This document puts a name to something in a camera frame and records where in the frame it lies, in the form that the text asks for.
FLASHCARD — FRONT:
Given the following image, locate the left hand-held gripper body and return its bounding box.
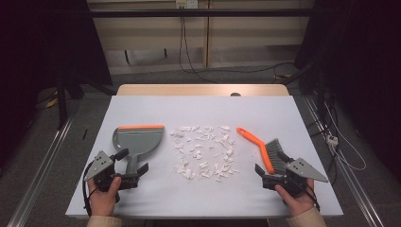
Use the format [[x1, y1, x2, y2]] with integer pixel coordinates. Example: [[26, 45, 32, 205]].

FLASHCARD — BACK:
[[84, 150, 140, 193]]

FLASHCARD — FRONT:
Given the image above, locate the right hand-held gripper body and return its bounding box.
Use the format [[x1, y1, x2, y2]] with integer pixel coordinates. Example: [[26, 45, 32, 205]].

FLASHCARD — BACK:
[[263, 157, 329, 199]]

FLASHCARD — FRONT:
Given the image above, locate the orange brush with grey bristles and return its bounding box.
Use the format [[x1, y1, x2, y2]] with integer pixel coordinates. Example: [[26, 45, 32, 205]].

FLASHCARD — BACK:
[[235, 126, 288, 176]]

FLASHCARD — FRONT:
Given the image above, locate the grey dustpan with orange lip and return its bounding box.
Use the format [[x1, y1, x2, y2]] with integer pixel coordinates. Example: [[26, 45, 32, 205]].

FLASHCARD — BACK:
[[112, 124, 166, 177]]

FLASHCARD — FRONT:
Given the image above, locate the pile of white paper scraps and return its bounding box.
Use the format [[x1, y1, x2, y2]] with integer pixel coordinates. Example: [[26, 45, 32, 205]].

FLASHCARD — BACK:
[[169, 124, 240, 183]]

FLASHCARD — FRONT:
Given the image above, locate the person's right hand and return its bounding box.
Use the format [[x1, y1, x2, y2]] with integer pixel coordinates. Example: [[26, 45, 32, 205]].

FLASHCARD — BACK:
[[274, 179, 317, 218]]

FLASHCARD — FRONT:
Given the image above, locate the person's left hand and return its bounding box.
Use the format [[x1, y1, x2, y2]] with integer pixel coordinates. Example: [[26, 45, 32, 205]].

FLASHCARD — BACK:
[[87, 176, 122, 217]]

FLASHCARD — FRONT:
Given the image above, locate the black metal stand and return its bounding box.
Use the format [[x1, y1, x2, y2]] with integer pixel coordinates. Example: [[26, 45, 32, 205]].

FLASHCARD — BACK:
[[55, 71, 115, 131]]

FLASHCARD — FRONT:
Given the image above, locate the white table mat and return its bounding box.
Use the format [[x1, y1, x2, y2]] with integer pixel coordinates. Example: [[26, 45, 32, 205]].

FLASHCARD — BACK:
[[65, 95, 344, 219]]

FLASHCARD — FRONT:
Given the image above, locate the wooden table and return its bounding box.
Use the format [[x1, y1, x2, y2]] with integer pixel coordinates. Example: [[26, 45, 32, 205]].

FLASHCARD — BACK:
[[116, 83, 290, 97]]

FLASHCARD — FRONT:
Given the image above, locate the left hand-held gripper black cable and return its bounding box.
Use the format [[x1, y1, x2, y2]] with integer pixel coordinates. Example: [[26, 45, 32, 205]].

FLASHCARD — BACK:
[[81, 160, 96, 218]]

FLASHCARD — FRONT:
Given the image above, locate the hand-held gripper black cable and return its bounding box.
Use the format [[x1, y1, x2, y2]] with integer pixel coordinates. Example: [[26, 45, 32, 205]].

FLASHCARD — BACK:
[[81, 160, 96, 218], [302, 183, 322, 212]]

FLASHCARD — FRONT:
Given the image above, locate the right hand-held gripper black cable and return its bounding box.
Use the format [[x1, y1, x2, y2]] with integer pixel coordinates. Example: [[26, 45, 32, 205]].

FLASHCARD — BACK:
[[302, 183, 322, 212]]

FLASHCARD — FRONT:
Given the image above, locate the metal floor rail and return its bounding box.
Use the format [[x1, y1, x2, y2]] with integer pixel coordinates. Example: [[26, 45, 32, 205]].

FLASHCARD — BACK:
[[303, 95, 386, 227], [7, 115, 76, 227]]

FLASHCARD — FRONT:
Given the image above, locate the white cable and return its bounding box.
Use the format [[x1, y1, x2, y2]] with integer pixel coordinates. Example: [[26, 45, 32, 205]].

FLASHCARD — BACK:
[[323, 103, 368, 172]]

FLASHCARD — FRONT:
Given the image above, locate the black floor cable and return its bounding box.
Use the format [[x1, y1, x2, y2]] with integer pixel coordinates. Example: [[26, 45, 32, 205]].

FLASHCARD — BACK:
[[188, 61, 296, 76]]

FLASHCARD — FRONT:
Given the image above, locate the black hanging cable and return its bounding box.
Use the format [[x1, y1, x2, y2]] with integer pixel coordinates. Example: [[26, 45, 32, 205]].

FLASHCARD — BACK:
[[178, 15, 218, 85]]

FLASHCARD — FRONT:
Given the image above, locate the white wall socket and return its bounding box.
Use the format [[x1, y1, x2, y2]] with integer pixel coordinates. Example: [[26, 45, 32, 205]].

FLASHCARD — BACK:
[[175, 0, 200, 9]]

